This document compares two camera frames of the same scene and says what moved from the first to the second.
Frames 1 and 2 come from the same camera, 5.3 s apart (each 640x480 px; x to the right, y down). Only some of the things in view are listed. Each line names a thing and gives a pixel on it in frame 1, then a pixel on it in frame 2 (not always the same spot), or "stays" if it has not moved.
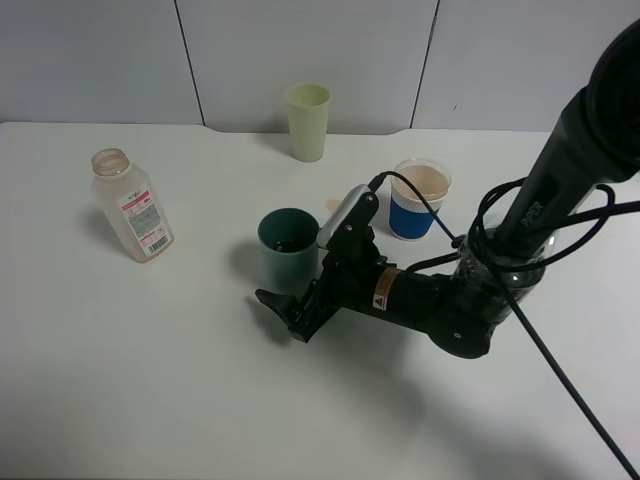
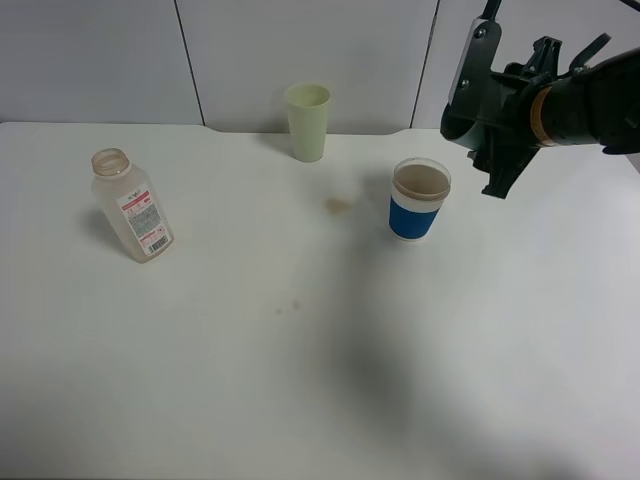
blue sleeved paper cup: [410, 217] stays
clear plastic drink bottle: [132, 204] stays
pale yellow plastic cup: [308, 106] stays
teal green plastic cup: [288, 250] → [462, 122]
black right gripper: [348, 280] → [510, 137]
